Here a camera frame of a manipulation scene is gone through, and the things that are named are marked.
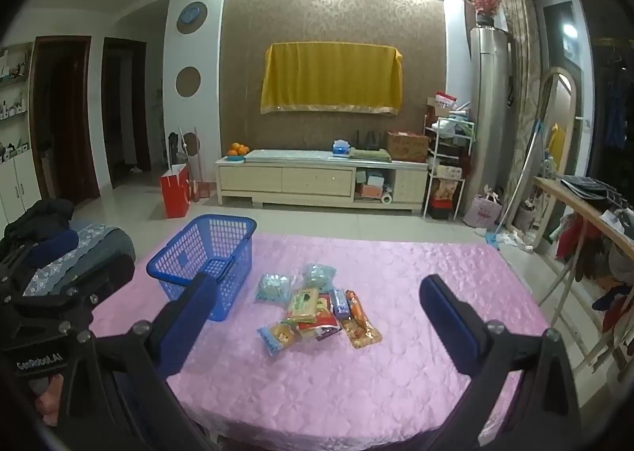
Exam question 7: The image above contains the yellow cover cloth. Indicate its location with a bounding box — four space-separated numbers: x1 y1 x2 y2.
260 41 403 115

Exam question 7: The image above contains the beige TV cabinet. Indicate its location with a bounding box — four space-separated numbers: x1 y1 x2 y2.
214 149 429 214

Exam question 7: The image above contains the green yellow snack packet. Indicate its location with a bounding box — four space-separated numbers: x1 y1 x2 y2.
285 289 320 325

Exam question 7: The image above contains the yellow purple chips packet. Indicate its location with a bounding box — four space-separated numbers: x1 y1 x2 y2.
256 321 300 357

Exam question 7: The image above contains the blue mop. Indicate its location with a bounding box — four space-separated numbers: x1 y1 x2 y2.
488 119 546 250

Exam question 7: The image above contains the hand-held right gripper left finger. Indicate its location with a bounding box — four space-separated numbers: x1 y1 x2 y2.
64 273 218 451

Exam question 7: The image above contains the red snack packet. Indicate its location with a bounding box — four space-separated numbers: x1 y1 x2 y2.
297 293 342 342

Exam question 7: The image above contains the pink gift bag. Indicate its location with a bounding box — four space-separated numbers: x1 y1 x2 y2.
463 191 503 229

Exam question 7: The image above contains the silver standing air conditioner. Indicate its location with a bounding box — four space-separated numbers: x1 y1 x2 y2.
466 26 513 194

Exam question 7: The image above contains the patterned beige curtain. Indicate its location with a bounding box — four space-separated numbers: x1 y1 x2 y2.
498 0 543 229

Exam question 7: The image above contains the teal snack packet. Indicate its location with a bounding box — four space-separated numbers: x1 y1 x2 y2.
255 273 293 306
302 263 338 293

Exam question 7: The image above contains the chair with grey cover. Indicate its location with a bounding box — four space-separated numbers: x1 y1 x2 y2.
20 223 137 298

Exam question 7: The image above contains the small blue snack packet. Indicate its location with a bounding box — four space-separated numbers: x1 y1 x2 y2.
331 289 353 320

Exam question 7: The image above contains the arched floor mirror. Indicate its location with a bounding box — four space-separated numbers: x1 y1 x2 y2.
525 67 578 254

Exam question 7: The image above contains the orange snack pouch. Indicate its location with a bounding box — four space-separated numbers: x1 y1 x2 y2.
342 290 383 350

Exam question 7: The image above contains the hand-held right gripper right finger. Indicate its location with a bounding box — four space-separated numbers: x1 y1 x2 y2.
419 274 582 451

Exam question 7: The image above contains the green folded cloth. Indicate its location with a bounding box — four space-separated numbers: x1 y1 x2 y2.
349 147 392 163

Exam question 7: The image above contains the dark wooden door frame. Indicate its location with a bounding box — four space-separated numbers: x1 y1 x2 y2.
30 35 102 206
101 37 152 189

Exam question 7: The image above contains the wooden folding table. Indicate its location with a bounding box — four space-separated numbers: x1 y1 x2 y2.
532 176 634 373

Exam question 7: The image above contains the blue plastic basket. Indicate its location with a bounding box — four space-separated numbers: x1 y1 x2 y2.
147 214 257 322

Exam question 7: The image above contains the white storage rack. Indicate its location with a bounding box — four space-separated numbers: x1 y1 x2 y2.
422 114 476 220

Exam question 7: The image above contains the white cupboard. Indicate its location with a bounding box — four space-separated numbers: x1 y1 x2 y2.
0 149 43 229

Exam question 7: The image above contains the person's left hand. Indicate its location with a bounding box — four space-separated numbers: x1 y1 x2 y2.
27 374 67 427

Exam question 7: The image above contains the black jacket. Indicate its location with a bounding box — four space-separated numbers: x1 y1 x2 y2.
2 198 75 254

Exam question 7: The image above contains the vase with pink flowers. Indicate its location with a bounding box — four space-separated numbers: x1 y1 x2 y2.
468 0 502 28

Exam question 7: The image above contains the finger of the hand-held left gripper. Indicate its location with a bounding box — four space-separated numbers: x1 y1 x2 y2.
7 253 136 333
0 242 40 283

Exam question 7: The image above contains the red paper bag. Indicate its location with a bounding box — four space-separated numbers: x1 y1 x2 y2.
159 164 192 219

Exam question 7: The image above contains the wall shelf with bottles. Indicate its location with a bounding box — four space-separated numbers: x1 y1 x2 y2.
0 42 35 164

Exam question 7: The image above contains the brown cardboard box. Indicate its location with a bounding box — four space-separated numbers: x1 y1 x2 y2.
386 131 429 163

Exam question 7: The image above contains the heap of clothes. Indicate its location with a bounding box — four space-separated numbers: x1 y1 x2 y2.
555 213 634 333

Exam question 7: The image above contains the round blue wall plate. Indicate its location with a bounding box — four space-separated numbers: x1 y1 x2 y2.
177 2 207 34

